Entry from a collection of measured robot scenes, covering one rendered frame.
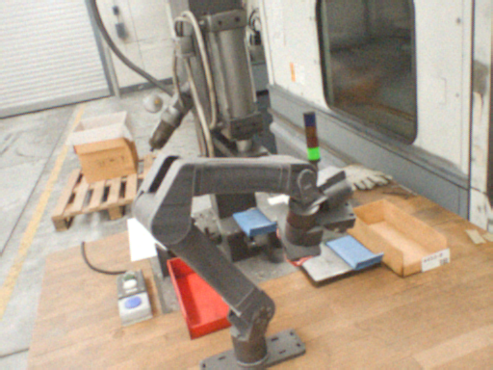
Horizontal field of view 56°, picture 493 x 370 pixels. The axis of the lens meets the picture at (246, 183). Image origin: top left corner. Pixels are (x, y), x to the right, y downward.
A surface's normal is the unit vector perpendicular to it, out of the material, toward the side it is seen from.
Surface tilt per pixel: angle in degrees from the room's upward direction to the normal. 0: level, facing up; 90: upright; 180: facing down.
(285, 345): 0
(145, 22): 90
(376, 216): 90
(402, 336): 0
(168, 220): 90
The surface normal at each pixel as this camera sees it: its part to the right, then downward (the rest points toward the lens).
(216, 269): 0.46, 0.29
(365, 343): -0.16, -0.91
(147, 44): 0.25, 0.33
